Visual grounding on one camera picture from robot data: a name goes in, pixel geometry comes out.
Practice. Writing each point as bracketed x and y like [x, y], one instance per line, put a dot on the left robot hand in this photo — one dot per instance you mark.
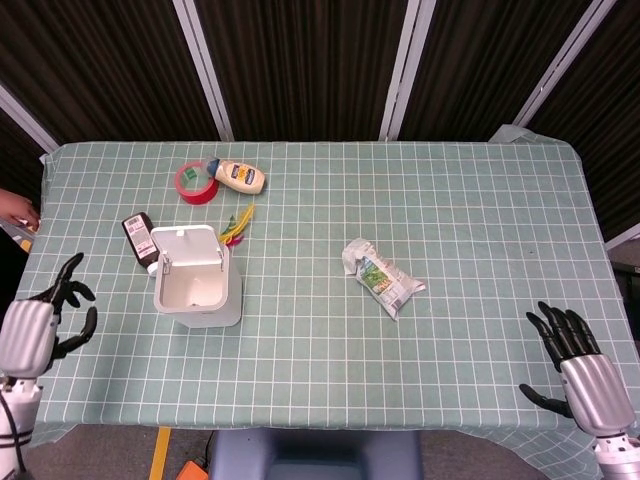
[25, 335]

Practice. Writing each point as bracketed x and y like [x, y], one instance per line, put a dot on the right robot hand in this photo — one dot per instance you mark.
[592, 385]

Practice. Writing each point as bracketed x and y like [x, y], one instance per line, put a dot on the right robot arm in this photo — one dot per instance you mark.
[617, 457]

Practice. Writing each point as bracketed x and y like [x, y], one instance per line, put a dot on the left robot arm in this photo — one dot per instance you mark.
[15, 425]

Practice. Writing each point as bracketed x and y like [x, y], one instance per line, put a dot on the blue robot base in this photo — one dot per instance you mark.
[315, 455]

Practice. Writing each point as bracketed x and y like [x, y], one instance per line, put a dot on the person's hand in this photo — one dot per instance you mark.
[17, 207]

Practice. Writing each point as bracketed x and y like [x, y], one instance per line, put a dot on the white plastic container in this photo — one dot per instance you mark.
[197, 295]

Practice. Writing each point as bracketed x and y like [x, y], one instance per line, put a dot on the white plastic container lid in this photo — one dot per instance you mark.
[187, 245]

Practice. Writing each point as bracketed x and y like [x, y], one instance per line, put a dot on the dark sauce bottle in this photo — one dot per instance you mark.
[139, 242]

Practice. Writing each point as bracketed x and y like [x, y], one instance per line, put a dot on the yellow floor tape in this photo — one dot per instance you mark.
[160, 452]

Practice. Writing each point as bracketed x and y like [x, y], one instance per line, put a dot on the orange box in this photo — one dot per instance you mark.
[192, 471]

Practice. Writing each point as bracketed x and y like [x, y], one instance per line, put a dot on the red tape roll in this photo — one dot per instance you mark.
[197, 185]

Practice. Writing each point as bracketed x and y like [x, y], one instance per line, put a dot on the small green clip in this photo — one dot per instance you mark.
[189, 175]

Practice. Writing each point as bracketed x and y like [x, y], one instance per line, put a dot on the crumpled snack bag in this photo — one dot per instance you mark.
[382, 277]

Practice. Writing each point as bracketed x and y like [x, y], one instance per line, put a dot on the colourful feather toy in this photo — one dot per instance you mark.
[237, 225]

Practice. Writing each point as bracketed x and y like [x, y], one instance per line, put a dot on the mayonnaise squeeze bottle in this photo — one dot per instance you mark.
[237, 175]

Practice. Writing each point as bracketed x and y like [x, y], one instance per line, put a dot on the green checked tablecloth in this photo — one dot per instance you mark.
[320, 290]

